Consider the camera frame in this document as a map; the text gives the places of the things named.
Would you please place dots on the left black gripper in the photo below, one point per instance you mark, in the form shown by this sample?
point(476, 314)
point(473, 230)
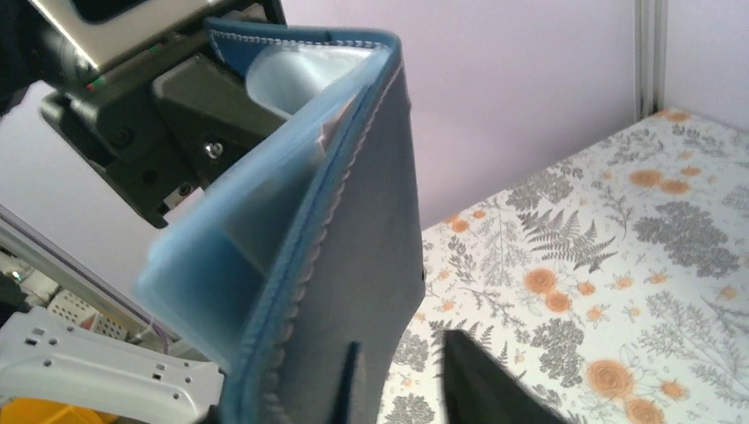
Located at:
point(165, 120)

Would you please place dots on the blue card holder wallet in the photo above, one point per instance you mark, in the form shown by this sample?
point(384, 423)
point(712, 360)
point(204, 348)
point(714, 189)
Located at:
point(309, 242)

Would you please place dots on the aluminium rail frame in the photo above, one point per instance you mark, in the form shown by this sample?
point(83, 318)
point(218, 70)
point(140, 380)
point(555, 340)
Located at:
point(22, 239)

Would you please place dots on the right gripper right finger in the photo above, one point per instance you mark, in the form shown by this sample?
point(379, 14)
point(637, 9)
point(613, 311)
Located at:
point(478, 390)

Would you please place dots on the floral patterned table mat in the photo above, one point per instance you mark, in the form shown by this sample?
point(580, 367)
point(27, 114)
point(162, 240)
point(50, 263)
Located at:
point(614, 284)

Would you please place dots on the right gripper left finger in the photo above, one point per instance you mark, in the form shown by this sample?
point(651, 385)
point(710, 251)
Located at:
point(348, 404)

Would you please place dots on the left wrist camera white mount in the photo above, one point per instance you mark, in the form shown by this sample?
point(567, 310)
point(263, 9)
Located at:
point(103, 42)

